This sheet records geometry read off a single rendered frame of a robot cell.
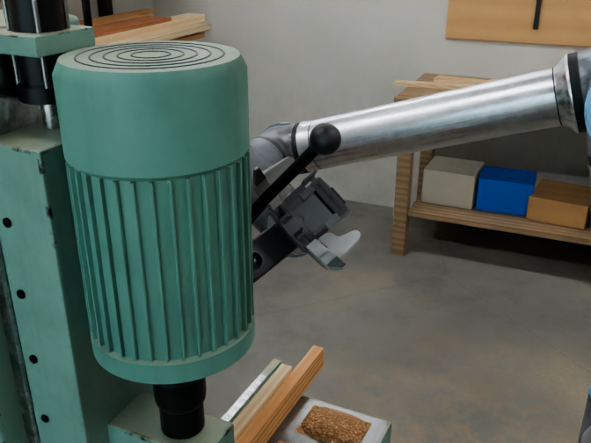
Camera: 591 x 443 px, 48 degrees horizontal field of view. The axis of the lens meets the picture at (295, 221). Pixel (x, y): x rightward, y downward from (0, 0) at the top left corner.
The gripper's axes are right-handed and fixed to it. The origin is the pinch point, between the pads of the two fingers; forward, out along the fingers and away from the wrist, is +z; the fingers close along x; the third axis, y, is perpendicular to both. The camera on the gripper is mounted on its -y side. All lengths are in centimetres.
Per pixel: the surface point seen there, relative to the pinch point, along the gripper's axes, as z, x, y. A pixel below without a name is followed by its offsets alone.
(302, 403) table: -35.2, 22.1, -15.8
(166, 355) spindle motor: 9.9, 1.7, -18.8
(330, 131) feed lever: 6.0, -4.5, 8.6
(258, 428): -24.3, 18.4, -22.2
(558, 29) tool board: -249, 10, 188
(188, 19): -305, -137, 59
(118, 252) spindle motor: 13.9, -8.3, -15.2
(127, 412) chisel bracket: -8.4, 3.6, -30.2
